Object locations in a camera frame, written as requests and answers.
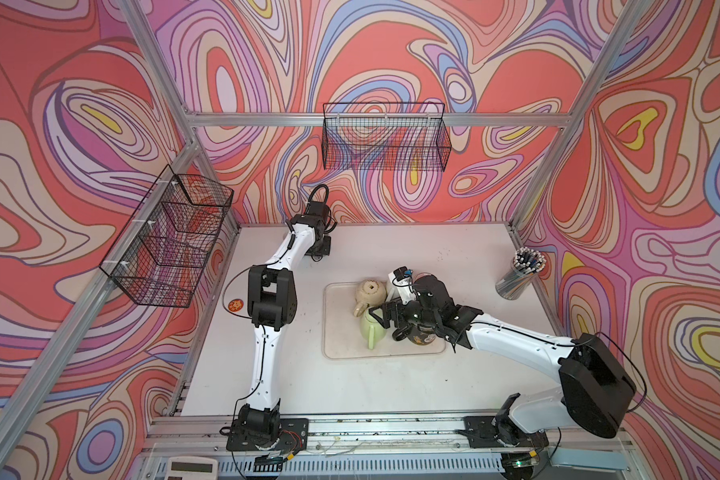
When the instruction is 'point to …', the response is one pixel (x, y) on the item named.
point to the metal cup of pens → (519, 275)
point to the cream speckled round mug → (370, 293)
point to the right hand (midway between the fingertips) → (383, 313)
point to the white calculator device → (192, 468)
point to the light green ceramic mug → (371, 329)
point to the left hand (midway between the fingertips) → (320, 248)
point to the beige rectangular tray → (341, 330)
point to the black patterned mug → (420, 337)
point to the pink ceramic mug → (420, 275)
